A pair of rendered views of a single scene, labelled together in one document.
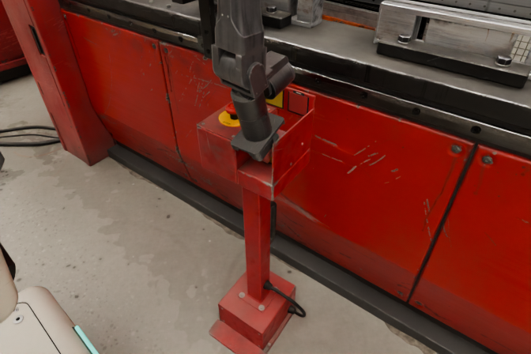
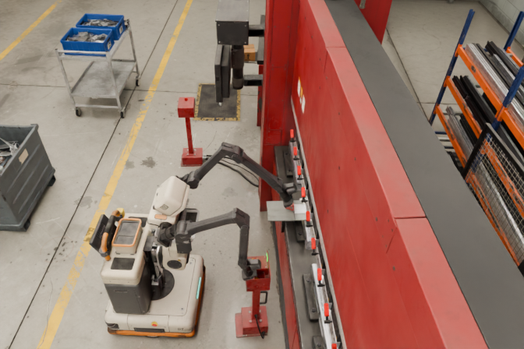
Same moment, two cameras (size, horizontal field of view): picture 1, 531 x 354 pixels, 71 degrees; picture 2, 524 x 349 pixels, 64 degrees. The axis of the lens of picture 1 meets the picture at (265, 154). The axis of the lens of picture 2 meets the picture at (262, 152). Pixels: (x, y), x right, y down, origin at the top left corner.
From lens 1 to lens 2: 2.36 m
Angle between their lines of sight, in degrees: 37
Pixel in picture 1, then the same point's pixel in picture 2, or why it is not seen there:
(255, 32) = (242, 258)
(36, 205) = not seen: hidden behind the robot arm
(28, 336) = (189, 269)
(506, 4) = not seen: hidden behind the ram
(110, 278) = (226, 267)
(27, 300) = (196, 259)
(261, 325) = (245, 326)
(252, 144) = (244, 275)
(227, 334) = (238, 319)
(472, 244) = not seen: outside the picture
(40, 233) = (222, 230)
